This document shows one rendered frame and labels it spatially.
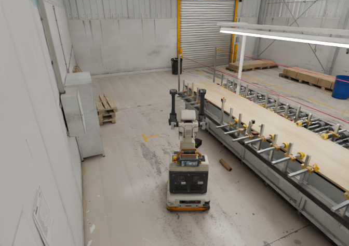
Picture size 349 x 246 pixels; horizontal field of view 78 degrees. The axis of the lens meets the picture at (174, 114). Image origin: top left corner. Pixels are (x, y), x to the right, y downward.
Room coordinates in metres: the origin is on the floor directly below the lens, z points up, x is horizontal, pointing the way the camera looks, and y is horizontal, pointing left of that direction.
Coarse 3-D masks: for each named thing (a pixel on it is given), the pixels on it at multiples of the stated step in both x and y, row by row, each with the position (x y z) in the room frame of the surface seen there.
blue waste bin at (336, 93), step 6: (336, 78) 7.02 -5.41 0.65; (342, 78) 7.17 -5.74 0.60; (348, 78) 7.07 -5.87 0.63; (336, 84) 6.93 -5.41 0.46; (342, 84) 6.76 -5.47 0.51; (348, 84) 6.68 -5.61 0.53; (336, 90) 6.87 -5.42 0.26; (342, 90) 6.73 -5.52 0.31; (348, 90) 6.69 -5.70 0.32; (336, 96) 6.82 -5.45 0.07; (342, 96) 6.71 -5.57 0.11
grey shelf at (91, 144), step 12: (84, 72) 4.35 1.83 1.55; (72, 84) 3.53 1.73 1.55; (84, 84) 3.58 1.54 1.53; (84, 96) 3.56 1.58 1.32; (84, 108) 3.55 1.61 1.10; (96, 108) 3.62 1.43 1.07; (96, 120) 4.24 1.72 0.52; (96, 132) 3.59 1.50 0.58; (84, 144) 3.50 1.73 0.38; (96, 144) 3.58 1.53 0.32; (84, 156) 3.48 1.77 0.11
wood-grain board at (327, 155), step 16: (208, 80) 5.98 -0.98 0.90; (208, 96) 4.66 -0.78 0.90; (224, 96) 4.66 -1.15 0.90; (240, 96) 4.65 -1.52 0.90; (240, 112) 3.76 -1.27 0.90; (256, 112) 3.76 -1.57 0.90; (272, 112) 3.75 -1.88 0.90; (256, 128) 3.12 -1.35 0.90; (272, 128) 3.12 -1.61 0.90; (288, 128) 3.11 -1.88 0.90; (304, 128) 3.11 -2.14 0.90; (304, 144) 2.64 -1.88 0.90; (320, 144) 2.64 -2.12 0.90; (336, 144) 2.64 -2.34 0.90; (304, 160) 2.27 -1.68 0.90; (320, 160) 2.27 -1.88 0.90; (336, 160) 2.26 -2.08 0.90; (336, 176) 1.96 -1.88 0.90
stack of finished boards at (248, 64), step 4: (256, 60) 11.76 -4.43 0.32; (260, 60) 11.75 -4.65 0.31; (264, 60) 11.75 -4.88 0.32; (268, 60) 11.74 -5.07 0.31; (232, 64) 10.83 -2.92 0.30; (236, 64) 10.75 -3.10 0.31; (244, 64) 10.74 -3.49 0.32; (248, 64) 10.73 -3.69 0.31; (252, 64) 10.79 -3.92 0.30; (256, 64) 10.87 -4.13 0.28; (260, 64) 10.99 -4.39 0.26; (264, 64) 11.11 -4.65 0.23; (268, 64) 11.20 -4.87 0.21; (272, 64) 11.32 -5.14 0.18; (236, 68) 10.52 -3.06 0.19; (244, 68) 10.57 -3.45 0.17; (248, 68) 10.68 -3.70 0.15
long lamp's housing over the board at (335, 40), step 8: (240, 32) 3.87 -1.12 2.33; (248, 32) 3.69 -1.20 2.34; (256, 32) 3.54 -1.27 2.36; (264, 32) 3.39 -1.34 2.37; (272, 32) 3.26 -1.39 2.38; (280, 32) 3.18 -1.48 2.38; (312, 40) 2.65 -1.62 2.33; (320, 40) 2.56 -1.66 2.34; (328, 40) 2.48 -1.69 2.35; (336, 40) 2.41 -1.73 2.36; (344, 40) 2.34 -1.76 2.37
